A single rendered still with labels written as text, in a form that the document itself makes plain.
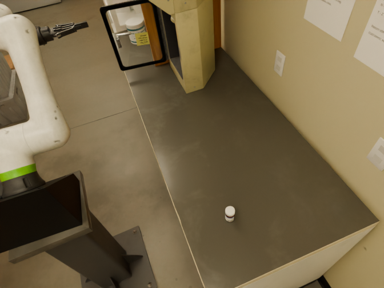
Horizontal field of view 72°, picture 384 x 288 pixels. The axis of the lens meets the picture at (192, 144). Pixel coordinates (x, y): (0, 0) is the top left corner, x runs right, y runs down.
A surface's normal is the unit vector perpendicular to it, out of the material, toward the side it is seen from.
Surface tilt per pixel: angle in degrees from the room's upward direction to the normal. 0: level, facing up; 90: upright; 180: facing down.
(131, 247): 0
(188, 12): 90
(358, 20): 90
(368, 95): 90
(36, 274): 0
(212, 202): 1
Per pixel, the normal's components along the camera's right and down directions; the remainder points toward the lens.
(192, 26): 0.36, 0.69
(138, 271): -0.10, -0.64
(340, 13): -0.93, 0.33
